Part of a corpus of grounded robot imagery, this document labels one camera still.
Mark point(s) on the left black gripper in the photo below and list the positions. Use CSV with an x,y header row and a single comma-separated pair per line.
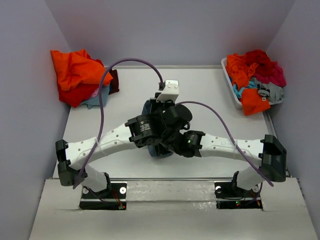
x,y
155,104

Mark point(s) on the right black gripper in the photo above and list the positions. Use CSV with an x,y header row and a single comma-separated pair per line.
x,y
161,149

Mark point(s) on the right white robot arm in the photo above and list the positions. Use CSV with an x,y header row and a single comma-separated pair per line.
x,y
267,157

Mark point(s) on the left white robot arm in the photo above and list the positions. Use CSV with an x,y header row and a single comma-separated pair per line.
x,y
158,126

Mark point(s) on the white perforated plastic basket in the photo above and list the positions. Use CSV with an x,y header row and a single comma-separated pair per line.
x,y
236,102

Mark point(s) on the cyan crumpled t shirt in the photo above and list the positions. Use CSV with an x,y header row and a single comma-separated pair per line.
x,y
238,92

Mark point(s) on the dark maroon folded t shirt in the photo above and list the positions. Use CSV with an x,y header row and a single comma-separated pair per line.
x,y
114,84

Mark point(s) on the orange crumpled t shirt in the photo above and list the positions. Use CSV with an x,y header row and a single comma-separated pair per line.
x,y
240,74

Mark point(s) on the light blue folded t shirt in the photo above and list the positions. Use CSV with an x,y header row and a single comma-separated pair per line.
x,y
95,102

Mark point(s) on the pink folded t shirt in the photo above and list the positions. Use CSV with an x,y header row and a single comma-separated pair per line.
x,y
95,93

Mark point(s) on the red folded t shirt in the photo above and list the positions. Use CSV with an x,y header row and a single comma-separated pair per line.
x,y
74,97

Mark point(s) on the red crumpled t shirt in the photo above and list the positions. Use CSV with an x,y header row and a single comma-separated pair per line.
x,y
264,64

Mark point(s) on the grey crumpled t shirt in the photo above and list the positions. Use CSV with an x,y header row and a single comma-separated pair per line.
x,y
270,91

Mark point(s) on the magenta crumpled t shirt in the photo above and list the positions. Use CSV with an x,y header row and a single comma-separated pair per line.
x,y
277,77

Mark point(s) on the orange folded t shirt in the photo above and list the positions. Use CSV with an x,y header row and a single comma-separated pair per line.
x,y
77,67

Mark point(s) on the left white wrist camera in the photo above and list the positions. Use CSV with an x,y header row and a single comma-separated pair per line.
x,y
169,91

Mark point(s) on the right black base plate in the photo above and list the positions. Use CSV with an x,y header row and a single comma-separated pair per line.
x,y
229,198

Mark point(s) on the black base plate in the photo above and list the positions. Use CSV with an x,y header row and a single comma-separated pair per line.
x,y
229,198
105,200

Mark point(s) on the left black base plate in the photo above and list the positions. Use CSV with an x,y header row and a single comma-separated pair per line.
x,y
105,200

